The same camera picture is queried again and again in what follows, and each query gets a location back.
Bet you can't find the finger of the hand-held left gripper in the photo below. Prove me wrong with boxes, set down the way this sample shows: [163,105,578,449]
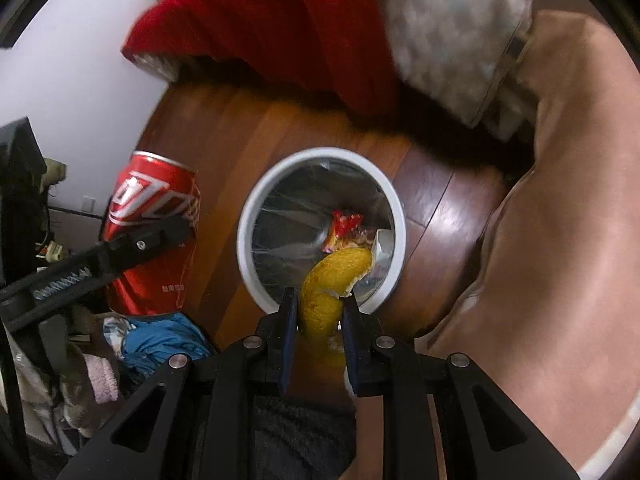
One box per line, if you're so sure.
[0,216,197,332]

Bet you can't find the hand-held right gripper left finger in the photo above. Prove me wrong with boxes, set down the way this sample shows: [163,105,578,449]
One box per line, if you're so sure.
[57,287,301,480]

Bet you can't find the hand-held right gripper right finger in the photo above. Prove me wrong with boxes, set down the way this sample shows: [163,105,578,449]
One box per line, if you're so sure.
[341,292,581,480]

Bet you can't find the banana peel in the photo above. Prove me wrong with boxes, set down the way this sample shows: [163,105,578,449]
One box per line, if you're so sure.
[298,246,375,376]

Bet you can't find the red soda can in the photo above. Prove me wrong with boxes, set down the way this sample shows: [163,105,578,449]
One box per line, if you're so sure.
[101,150,202,317]

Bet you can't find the orange snack packet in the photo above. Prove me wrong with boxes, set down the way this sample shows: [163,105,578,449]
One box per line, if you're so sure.
[322,210,373,256]

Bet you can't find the white-rimmed trash bin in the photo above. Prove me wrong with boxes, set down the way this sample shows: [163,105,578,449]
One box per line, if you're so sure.
[236,146,407,317]

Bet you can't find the blue cloth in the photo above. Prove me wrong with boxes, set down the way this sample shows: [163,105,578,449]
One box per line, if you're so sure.
[102,312,216,376]

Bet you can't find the person's dark trousers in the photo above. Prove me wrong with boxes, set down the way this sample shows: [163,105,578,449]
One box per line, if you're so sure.
[250,395,358,480]

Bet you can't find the plastic bin liner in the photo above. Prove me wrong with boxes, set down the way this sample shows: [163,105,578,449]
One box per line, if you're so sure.
[247,157,396,306]

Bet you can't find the pink fluffy cloth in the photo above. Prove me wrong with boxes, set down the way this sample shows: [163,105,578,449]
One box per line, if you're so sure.
[85,352,121,404]

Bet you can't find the beige sofa cushion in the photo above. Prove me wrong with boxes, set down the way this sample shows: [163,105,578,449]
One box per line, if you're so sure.
[345,7,640,480]

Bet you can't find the red blanket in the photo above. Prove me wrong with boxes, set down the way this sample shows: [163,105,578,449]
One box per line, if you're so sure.
[121,0,401,116]

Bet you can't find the bed with checkered sheet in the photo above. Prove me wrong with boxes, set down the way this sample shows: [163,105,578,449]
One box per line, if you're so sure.
[372,0,543,128]

